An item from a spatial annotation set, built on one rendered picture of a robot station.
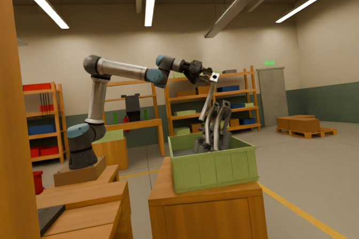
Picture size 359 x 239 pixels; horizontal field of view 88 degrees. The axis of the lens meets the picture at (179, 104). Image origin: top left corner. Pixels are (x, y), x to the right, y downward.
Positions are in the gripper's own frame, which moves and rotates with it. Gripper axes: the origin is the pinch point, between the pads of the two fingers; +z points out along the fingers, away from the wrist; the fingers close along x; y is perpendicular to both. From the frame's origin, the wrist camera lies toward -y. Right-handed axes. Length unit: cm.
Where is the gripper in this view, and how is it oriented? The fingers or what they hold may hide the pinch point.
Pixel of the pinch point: (213, 78)
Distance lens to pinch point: 110.9
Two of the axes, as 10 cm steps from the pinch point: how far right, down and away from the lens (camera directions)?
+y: -0.7, -4.1, -9.1
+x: 3.8, -8.6, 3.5
